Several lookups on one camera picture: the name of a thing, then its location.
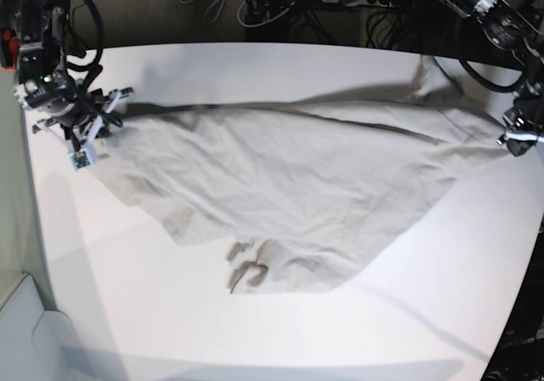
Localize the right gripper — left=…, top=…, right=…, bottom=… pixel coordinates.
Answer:
left=46, top=91, right=123, bottom=147

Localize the red black clamp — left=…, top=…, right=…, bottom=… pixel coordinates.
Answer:
left=0, top=27, right=20, bottom=71

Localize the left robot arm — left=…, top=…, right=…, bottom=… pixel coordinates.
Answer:
left=437, top=0, right=543, bottom=156

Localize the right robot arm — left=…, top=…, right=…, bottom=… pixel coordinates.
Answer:
left=11, top=0, right=122, bottom=151

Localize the beige t-shirt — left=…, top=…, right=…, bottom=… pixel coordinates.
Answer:
left=93, top=56, right=507, bottom=293

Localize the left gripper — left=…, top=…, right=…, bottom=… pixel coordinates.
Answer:
left=502, top=95, right=543, bottom=157

